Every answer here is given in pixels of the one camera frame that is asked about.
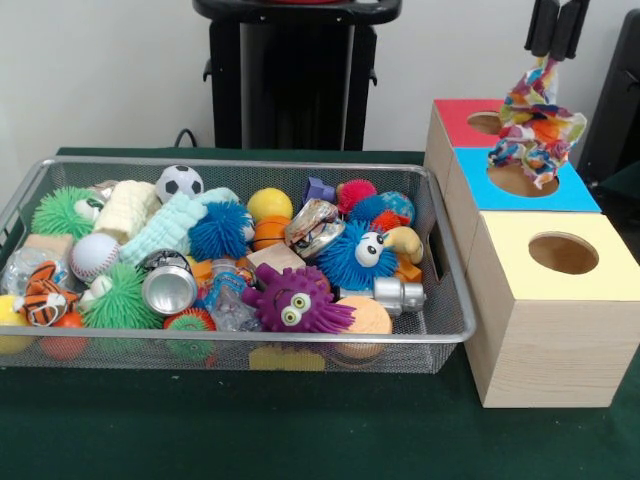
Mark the cream knit cloth roll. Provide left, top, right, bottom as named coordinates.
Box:
left=92, top=180, right=162, bottom=245

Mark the yellow ball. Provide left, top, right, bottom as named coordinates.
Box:
left=247, top=187, right=294, bottom=223

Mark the wooden three-hole box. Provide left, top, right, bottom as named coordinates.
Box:
left=424, top=98, right=640, bottom=409

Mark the clear mesh bin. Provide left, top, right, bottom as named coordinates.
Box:
left=0, top=155, right=477, bottom=376

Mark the yellow cheese wedge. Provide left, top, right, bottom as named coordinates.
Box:
left=248, top=345, right=327, bottom=373

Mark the purple spiky ball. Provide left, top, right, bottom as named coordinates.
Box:
left=241, top=263, right=357, bottom=335

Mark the dark green tablecloth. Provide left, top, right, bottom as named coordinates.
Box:
left=0, top=147, right=640, bottom=480

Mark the blue fuzzy monster toy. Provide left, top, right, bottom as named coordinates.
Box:
left=316, top=220, right=399, bottom=293

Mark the orange tiger plush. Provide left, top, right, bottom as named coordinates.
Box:
left=14, top=262, right=81, bottom=328

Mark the black and white soccer ball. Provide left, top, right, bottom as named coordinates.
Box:
left=156, top=164, right=205, bottom=201

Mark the mint green knit cloth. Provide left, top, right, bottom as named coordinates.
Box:
left=118, top=188, right=241, bottom=267

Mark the multicoloured rope knot toy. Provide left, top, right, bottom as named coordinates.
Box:
left=487, top=55, right=589, bottom=191

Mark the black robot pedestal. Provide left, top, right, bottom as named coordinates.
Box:
left=193, top=0, right=403, bottom=151

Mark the green spiky ball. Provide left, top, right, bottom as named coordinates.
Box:
left=30, top=186, right=101, bottom=241

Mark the black chair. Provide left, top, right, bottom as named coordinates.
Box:
left=580, top=8, right=640, bottom=201

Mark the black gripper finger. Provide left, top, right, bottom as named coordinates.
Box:
left=526, top=0, right=559, bottom=58
left=552, top=0, right=591, bottom=62

